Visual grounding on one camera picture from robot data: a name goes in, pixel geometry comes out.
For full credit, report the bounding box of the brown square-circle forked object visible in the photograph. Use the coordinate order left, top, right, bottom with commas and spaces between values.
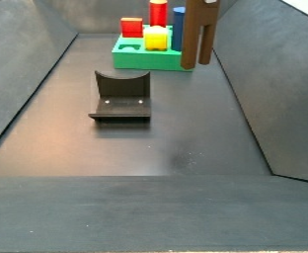
180, 0, 220, 69

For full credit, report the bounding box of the black fixture stand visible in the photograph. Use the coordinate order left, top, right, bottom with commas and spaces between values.
88, 71, 152, 121

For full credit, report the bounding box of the green block base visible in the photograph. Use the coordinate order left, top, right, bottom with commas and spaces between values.
112, 36, 184, 71

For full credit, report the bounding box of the yellow rounded block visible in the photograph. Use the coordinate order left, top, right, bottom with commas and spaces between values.
144, 26, 168, 50

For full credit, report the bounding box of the red cube block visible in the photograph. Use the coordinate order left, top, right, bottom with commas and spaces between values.
120, 17, 144, 38

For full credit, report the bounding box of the blue hexagonal column block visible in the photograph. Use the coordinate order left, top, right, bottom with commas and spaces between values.
171, 6, 186, 51

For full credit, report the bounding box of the red cylinder block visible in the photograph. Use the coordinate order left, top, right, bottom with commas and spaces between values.
149, 0, 167, 27

